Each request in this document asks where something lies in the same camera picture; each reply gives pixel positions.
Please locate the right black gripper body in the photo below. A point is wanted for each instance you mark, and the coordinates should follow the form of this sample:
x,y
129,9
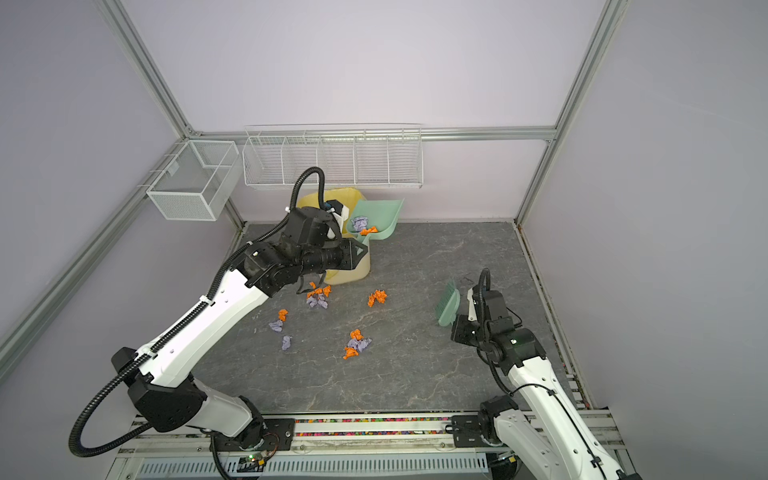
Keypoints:
x,y
469,332

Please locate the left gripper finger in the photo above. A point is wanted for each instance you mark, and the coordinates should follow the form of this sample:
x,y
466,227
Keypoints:
x,y
353,255
359,240

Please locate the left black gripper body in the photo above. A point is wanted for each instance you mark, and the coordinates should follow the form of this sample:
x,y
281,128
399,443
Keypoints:
x,y
329,257

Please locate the green plastic dustpan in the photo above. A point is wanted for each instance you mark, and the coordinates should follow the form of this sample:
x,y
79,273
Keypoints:
x,y
382,217

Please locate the green hand brush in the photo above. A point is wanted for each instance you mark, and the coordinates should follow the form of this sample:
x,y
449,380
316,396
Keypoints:
x,y
447,307

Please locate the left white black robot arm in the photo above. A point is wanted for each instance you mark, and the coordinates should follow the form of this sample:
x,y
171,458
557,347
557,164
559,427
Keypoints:
x,y
158,375

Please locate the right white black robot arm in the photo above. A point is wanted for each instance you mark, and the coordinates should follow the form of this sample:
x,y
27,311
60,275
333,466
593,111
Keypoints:
x,y
534,417

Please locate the purple orange scraps right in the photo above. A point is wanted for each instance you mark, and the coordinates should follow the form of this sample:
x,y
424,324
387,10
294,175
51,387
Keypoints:
x,y
362,226

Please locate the orange purple scraps near bin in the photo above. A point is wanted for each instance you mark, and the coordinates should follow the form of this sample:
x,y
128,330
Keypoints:
x,y
317,296

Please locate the orange purple scraps lower centre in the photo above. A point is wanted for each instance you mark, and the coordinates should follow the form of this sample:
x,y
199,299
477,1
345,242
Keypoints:
x,y
356,345

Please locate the orange purple scraps left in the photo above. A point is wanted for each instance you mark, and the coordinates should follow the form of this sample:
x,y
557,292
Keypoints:
x,y
278,325

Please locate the orange scrap centre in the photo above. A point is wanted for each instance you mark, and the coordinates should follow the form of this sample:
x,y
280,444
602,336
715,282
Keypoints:
x,y
377,297

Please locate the small white mesh basket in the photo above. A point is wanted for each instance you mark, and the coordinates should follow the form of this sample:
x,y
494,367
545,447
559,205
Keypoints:
x,y
198,181

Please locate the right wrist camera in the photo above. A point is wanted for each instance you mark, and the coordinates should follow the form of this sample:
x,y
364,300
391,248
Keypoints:
x,y
472,306

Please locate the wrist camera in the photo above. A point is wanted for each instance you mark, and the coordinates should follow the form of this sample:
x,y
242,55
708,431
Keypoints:
x,y
472,306
340,212

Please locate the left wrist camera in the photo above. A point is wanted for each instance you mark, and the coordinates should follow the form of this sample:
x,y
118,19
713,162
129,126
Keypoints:
x,y
340,212

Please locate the long white wire shelf basket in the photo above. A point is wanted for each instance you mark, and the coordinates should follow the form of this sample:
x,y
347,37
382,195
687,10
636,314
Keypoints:
x,y
350,154

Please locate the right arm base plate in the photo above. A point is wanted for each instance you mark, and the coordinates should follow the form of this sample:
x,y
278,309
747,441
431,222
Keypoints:
x,y
470,430

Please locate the aluminium front rail frame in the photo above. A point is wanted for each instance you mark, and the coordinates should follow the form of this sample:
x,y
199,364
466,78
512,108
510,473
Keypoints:
x,y
395,445

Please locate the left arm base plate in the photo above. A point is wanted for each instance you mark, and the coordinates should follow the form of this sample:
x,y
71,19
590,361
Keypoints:
x,y
269,435

